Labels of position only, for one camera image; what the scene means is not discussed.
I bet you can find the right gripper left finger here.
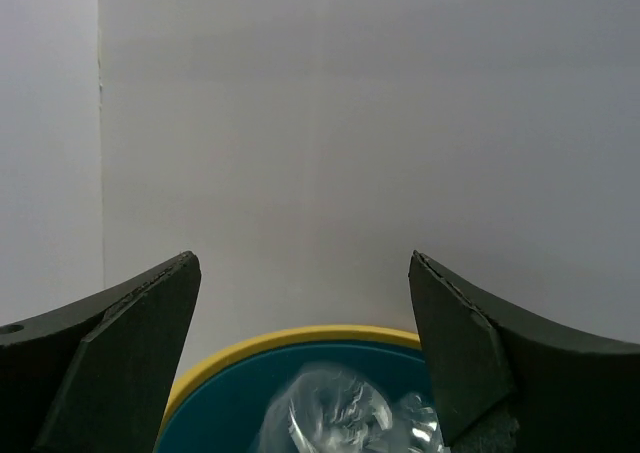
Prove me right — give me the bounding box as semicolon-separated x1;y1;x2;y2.
1;252;201;453

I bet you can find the clear bottle blue label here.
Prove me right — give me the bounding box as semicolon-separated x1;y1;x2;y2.
254;363;394;452

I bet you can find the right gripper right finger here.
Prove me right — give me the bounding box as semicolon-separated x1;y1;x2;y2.
409;252;639;452

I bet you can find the teal bin with yellow rim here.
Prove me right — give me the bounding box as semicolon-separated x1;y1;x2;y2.
155;325;431;452

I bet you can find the clear bottle green white label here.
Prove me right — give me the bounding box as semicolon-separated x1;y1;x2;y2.
393;392;447;453

